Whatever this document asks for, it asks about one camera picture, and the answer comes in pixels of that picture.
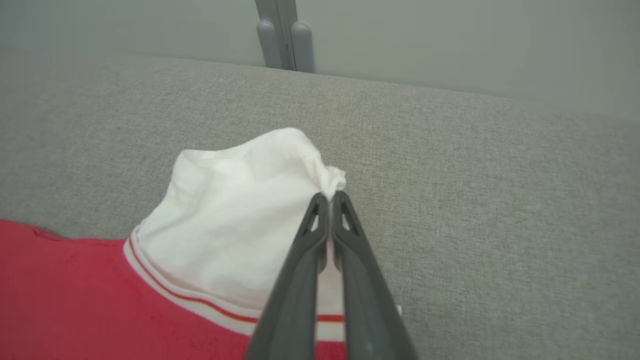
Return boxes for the red and white shirt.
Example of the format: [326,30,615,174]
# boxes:
[0,127,403,360]

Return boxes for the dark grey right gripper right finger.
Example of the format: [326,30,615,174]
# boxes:
[330,190,419,360]

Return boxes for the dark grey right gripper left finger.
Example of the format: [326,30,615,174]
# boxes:
[244,192,332,360]

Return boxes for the grey fabric sofa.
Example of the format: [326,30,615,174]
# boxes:
[0,50,640,360]

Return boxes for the grey partition post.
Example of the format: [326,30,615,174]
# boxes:
[255,0,316,74]

